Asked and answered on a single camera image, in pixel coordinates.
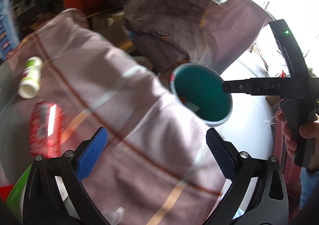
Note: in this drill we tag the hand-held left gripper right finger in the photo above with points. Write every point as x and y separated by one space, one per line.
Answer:
220 155

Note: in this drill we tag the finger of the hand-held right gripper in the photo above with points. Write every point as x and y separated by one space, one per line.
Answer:
236 87

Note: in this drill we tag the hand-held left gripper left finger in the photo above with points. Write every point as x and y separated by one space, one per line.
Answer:
93 151

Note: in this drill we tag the teal round bin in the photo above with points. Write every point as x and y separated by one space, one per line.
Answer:
204 90

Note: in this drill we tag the red snack packet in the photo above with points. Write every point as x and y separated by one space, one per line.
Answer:
46 127

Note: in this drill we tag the lime green lidded can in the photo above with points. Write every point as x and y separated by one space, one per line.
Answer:
17 190

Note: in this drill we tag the white bottle with green label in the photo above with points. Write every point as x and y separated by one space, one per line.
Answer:
30 77

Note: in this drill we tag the person's right hand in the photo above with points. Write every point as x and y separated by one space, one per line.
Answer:
286 135

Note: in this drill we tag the pink cloth with yellow stripe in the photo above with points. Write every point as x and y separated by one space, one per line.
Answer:
231 30

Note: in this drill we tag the pink striped bedsheet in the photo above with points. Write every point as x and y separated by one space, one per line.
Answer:
112 95

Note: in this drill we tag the person's blue jeans leg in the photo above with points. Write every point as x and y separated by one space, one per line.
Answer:
307 187

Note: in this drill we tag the grey patterned cloth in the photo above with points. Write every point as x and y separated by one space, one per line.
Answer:
162 15

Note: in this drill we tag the brown cardboard box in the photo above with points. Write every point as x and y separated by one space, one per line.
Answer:
104 21

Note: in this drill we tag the blue printed poster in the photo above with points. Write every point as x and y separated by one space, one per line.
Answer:
7 27

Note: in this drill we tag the dark electronic device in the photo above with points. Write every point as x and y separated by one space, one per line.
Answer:
32 3

